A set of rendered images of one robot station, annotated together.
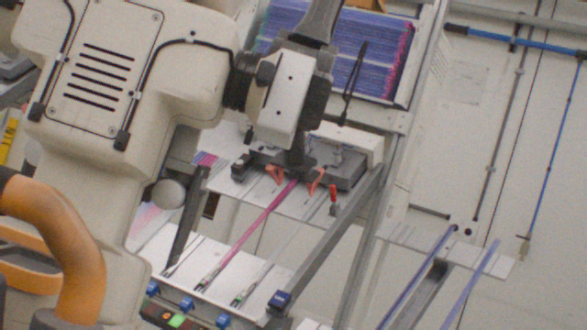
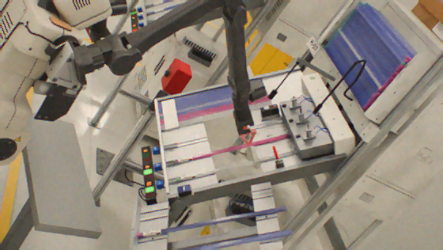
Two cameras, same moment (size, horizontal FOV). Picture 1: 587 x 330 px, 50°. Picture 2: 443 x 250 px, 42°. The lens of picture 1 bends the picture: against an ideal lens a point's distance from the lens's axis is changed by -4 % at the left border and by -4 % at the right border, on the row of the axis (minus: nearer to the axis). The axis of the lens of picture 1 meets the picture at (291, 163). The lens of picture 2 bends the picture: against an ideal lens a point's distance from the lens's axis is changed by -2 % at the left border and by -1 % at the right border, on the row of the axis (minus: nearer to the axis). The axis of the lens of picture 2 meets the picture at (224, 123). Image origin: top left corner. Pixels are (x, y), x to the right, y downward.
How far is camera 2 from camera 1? 149 cm
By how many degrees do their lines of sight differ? 44
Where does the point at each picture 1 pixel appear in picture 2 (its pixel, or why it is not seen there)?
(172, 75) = (16, 36)
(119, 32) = (15, 12)
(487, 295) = not seen: outside the picture
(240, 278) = (193, 170)
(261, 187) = (266, 130)
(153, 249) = (180, 132)
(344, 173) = (303, 145)
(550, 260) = not seen: outside the picture
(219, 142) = (283, 91)
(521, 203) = not seen: outside the picture
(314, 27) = (135, 35)
